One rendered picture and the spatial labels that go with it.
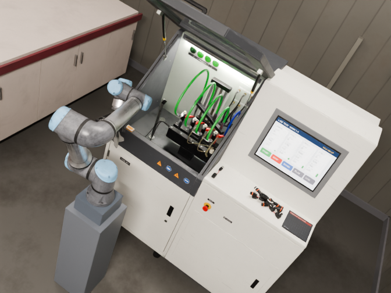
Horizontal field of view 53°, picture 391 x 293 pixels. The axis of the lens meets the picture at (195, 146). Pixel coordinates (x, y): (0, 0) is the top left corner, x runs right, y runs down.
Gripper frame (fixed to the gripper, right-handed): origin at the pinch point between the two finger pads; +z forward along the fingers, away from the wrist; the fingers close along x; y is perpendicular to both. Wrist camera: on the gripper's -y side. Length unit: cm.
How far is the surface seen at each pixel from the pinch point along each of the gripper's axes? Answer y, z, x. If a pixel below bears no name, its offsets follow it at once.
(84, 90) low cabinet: 95, -25, 176
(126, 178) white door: 52, 26, 37
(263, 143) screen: 78, -21, -45
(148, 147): 42.2, 0.0, 13.2
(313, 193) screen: 96, 0, -75
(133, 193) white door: 59, 36, 34
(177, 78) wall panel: 72, -49, 32
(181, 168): 52, 6, -9
